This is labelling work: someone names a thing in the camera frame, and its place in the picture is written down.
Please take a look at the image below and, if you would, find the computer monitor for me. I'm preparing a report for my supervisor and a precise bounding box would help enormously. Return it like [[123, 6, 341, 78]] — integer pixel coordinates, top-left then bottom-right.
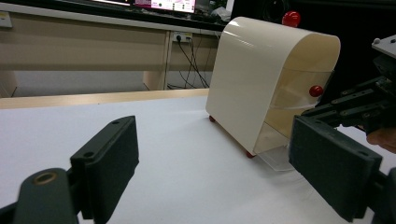
[[92, 0, 198, 15]]

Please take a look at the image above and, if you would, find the bundle of black cables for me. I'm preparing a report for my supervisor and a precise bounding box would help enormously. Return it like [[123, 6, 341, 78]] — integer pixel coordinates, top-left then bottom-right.
[[167, 36, 214, 91]]

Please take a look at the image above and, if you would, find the wooden table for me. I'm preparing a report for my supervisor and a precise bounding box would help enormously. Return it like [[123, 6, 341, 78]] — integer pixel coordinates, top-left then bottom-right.
[[0, 88, 210, 110]]

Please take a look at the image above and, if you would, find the cream drawer cabinet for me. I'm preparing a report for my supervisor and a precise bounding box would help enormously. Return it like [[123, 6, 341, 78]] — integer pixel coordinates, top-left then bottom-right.
[[205, 10, 342, 160]]

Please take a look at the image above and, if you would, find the beige desk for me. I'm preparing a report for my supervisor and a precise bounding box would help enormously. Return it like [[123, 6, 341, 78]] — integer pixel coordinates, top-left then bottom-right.
[[0, 2, 232, 99]]

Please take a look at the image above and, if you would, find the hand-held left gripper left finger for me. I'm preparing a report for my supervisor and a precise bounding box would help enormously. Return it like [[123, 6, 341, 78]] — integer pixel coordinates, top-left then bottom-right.
[[69, 115, 140, 224]]

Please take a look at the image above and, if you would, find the tall clear drawer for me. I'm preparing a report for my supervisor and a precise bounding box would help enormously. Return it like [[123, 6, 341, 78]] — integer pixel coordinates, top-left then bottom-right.
[[269, 66, 333, 139]]

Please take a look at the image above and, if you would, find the white board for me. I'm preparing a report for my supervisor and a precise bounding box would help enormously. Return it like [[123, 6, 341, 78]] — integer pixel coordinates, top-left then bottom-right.
[[0, 94, 396, 224]]

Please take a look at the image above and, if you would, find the shallow clear drawer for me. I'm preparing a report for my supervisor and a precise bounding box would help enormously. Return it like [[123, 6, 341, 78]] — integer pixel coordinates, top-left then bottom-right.
[[253, 120, 297, 173]]

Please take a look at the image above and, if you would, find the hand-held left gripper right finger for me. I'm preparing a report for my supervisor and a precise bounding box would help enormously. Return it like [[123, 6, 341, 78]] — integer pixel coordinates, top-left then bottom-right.
[[289, 115, 383, 222]]

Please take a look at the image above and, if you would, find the white wall socket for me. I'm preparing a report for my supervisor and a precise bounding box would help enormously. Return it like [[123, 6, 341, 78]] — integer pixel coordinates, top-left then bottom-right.
[[172, 31, 194, 44]]

